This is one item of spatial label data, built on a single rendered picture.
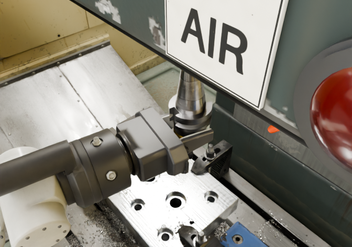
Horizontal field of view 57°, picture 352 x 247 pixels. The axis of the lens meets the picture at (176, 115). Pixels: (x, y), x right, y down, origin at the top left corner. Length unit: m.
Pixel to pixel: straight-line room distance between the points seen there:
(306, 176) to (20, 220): 0.86
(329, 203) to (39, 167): 0.89
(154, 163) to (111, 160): 0.06
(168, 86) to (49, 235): 1.43
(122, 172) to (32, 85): 1.10
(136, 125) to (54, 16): 1.04
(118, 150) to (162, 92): 1.33
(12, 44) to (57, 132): 0.38
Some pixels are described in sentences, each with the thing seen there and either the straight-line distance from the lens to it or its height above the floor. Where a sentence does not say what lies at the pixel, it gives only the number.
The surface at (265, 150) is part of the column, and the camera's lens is 1.12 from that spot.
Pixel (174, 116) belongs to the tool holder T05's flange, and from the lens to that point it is 0.48.
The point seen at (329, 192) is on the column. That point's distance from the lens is 1.07.
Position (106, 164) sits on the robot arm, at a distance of 0.41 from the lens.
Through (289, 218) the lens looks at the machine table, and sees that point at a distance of 0.91.
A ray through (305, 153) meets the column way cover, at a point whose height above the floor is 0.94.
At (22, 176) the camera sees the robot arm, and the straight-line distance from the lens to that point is 0.39.
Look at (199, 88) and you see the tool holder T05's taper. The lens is 0.43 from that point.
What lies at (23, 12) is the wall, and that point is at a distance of 1.41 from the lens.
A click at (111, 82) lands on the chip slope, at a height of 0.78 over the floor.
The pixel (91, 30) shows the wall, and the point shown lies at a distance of 1.57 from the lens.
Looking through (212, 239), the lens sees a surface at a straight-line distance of 0.48.
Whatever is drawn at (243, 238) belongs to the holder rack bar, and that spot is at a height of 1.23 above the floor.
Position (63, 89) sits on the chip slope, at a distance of 1.46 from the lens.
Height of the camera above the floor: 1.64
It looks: 42 degrees down
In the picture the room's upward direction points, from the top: straight up
